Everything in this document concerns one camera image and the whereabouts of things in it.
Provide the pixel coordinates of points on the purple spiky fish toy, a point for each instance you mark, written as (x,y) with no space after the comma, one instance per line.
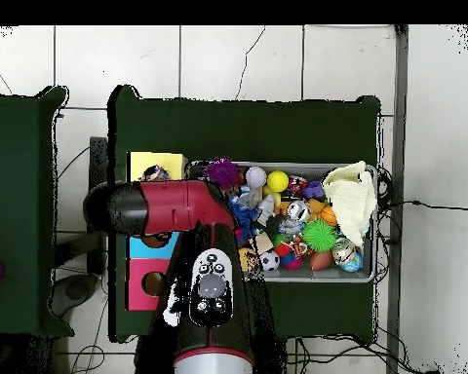
(222,172)

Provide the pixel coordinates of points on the crushed silver can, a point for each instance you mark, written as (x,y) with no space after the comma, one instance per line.
(298,210)

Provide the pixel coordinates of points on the colourful patterned cloth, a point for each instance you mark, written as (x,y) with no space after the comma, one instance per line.
(156,173)

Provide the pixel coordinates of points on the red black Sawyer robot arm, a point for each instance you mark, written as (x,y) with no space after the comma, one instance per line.
(171,206)

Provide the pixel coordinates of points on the wooden box with three holes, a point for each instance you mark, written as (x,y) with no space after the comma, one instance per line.
(175,161)

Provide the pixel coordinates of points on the shallow metal mesh bin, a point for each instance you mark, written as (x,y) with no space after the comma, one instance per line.
(347,274)

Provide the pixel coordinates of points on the blue puffer ball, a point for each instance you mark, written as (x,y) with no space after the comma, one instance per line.
(242,218)

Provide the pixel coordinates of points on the white baseball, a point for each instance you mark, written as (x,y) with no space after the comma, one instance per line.
(256,177)

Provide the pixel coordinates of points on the yellow smiley ball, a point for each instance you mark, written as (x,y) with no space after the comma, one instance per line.
(277,181)

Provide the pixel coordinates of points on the small soccer ball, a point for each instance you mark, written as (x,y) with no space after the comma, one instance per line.
(270,261)

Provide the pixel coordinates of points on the green puffer ball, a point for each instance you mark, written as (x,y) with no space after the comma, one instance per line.
(319,235)

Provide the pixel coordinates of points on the small orange basketball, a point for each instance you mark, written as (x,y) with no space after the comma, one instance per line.
(328,215)

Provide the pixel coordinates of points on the cream knitted cloth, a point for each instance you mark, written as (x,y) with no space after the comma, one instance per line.
(351,202)

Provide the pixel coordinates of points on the grey rounded floor object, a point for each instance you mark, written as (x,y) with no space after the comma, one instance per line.
(76,290)

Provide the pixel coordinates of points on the grey metal pole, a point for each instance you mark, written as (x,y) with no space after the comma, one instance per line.
(399,78)

